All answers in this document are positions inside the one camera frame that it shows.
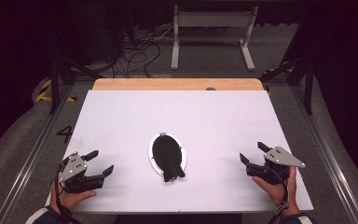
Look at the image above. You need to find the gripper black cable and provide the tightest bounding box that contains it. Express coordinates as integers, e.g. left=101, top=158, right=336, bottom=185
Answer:
left=54, top=164, right=82, bottom=224
left=268, top=174, right=292, bottom=224

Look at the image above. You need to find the oval silver pearl-rimmed mirror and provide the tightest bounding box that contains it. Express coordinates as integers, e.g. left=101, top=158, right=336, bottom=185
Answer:
left=147, top=132, right=188, bottom=183

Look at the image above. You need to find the white metal stand frame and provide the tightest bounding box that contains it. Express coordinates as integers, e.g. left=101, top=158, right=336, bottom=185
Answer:
left=171, top=4, right=259, bottom=72

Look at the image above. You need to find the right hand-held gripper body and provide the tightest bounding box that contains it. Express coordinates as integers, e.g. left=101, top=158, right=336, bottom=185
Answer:
left=245, top=146, right=307, bottom=185

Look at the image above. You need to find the grey metal floor rail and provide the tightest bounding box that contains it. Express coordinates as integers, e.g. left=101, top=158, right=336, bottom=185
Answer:
left=290, top=85, right=358, bottom=224
left=0, top=83, right=76, bottom=224

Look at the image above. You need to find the black tripod stand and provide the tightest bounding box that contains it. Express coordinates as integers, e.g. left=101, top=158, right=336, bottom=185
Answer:
left=259, top=55, right=315, bottom=115
left=48, top=55, right=105, bottom=115

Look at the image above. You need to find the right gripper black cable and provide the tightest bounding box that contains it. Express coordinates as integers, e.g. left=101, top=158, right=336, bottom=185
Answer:
left=268, top=174, right=292, bottom=224

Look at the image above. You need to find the white table sheet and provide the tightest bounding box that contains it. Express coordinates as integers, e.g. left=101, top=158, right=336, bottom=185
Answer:
left=45, top=90, right=315, bottom=216

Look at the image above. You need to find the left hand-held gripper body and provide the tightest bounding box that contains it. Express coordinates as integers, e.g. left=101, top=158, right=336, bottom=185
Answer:
left=58, top=151, right=106, bottom=194

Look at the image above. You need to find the yellow black floor tape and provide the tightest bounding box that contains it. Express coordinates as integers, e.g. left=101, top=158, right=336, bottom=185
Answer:
left=35, top=78, right=77, bottom=103

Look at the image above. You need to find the tangle of black floor cables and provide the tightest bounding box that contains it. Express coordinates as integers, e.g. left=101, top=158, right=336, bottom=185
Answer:
left=111, top=26, right=181, bottom=78

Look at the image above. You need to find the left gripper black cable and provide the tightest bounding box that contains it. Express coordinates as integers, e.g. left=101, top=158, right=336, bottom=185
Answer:
left=54, top=164, right=82, bottom=224

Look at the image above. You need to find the person's left hand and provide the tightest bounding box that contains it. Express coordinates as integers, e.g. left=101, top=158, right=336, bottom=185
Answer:
left=49, top=181, right=97, bottom=215

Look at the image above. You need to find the person's right hand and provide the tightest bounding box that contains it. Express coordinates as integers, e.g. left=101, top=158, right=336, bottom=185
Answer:
left=252, top=166, right=299, bottom=217

